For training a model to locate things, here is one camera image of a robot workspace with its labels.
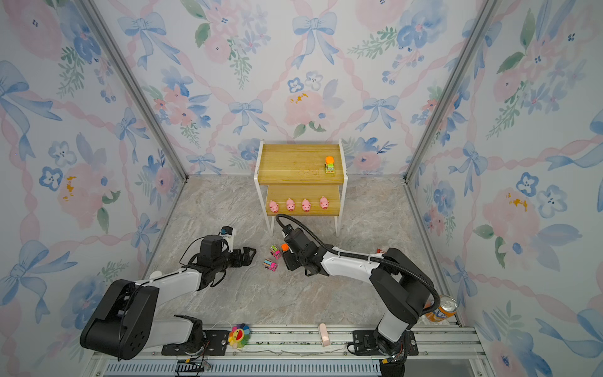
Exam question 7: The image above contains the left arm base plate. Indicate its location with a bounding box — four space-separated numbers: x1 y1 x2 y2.
161 330 229 356

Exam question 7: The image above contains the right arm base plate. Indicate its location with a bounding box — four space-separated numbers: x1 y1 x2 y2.
349 330 419 357

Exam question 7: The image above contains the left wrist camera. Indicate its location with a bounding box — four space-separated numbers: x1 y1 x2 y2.
219 226 236 251

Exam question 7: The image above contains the rainbow flower plush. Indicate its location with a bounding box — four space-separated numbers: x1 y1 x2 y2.
228 324 251 349

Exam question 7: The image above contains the pink green toy truck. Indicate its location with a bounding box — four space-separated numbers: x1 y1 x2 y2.
270 244 282 259

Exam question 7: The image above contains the white wood two-tier shelf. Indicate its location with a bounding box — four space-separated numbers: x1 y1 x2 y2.
254 141 348 235

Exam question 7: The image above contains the pink eraser block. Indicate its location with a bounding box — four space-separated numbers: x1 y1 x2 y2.
318 323 331 347

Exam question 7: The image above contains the pink pig toy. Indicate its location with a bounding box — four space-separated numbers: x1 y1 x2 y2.
286 198 296 211
269 200 280 214
319 196 330 210
301 199 311 212

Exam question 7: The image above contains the orange yellow toy truck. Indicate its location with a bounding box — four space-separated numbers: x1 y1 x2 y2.
324 156 335 174

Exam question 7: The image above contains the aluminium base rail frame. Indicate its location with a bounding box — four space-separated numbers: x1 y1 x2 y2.
83 325 495 376

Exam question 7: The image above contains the orange soda can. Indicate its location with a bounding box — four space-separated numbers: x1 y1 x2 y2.
426 295 459 323

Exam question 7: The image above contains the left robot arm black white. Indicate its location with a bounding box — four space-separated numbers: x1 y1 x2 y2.
79 229 257 361

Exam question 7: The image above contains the pink teal toy truck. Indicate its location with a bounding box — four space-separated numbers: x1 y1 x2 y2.
263 259 278 272

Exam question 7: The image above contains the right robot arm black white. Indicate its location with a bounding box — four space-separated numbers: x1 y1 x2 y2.
276 215 441 356

